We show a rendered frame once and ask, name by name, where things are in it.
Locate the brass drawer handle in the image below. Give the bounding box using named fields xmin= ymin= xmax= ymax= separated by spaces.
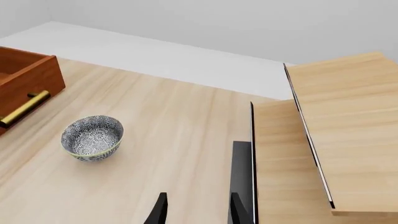
xmin=0 ymin=90 xmax=51 ymax=129

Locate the red-brown wooden drawer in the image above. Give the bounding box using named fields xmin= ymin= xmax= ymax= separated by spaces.
xmin=0 ymin=46 xmax=67 ymax=136

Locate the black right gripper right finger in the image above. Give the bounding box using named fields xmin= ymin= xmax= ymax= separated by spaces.
xmin=231 ymin=192 xmax=255 ymax=224

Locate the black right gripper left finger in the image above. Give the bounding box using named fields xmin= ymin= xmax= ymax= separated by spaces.
xmin=143 ymin=192 xmax=169 ymax=224

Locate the pale wooden stepped shelf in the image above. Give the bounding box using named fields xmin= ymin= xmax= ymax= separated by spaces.
xmin=228 ymin=51 xmax=398 ymax=224

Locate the blue-white patterned bowl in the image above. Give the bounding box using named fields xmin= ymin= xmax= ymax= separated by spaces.
xmin=60 ymin=114 xmax=124 ymax=164

